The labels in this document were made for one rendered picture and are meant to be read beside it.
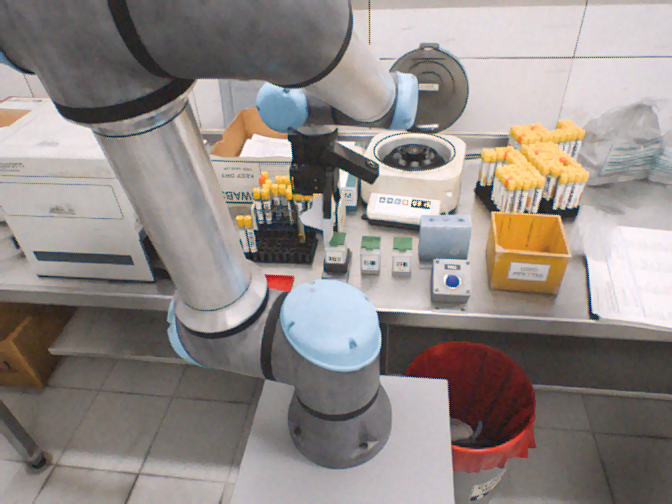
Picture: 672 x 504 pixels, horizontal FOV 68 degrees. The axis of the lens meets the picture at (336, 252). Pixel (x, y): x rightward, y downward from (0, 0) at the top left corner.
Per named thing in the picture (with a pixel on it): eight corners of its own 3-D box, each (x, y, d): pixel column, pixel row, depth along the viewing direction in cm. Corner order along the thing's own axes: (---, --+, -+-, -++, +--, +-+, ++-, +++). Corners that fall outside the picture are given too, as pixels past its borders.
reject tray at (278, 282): (255, 298, 100) (254, 296, 99) (263, 276, 105) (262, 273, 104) (288, 300, 99) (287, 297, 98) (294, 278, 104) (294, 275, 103)
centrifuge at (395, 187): (350, 222, 119) (349, 178, 111) (377, 164, 141) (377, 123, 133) (452, 236, 113) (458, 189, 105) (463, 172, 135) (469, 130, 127)
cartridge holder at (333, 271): (321, 282, 103) (320, 268, 100) (328, 254, 110) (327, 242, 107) (347, 283, 102) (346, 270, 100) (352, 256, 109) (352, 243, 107)
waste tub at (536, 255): (488, 290, 98) (495, 251, 92) (484, 249, 108) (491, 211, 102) (559, 296, 96) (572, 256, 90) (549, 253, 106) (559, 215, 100)
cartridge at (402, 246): (391, 275, 103) (392, 250, 99) (392, 261, 107) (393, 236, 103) (411, 276, 103) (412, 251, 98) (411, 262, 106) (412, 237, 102)
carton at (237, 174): (218, 208, 127) (206, 154, 117) (248, 155, 149) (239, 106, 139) (313, 211, 123) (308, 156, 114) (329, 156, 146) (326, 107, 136)
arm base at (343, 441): (379, 481, 65) (379, 439, 59) (273, 453, 69) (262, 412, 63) (401, 388, 76) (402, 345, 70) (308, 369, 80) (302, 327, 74)
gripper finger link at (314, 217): (301, 244, 93) (303, 194, 93) (332, 245, 92) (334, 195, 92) (298, 244, 90) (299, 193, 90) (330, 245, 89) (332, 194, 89)
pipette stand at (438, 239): (418, 268, 105) (421, 230, 98) (417, 247, 110) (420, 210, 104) (467, 269, 103) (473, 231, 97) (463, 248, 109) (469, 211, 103)
